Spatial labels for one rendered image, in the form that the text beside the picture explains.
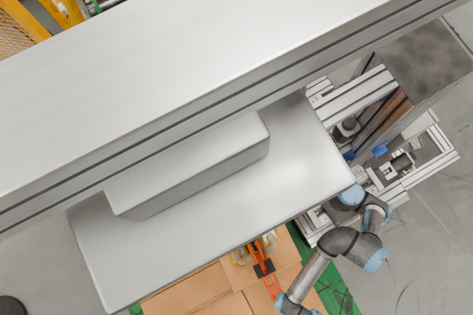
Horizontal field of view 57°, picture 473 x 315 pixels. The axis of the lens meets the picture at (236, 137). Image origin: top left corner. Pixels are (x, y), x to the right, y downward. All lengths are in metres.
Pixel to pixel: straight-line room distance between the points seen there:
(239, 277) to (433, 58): 1.47
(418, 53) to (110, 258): 1.25
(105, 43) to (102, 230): 0.22
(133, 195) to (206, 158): 0.07
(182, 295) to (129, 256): 2.37
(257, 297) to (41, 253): 1.76
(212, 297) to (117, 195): 2.44
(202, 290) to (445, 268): 1.79
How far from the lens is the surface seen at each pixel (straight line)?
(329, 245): 1.79
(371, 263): 1.79
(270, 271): 2.25
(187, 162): 0.39
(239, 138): 0.39
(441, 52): 1.57
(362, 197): 2.14
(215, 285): 2.82
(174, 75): 0.32
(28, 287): 3.78
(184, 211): 0.47
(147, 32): 0.34
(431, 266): 3.56
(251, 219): 0.47
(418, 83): 1.50
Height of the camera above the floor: 3.34
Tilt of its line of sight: 75 degrees down
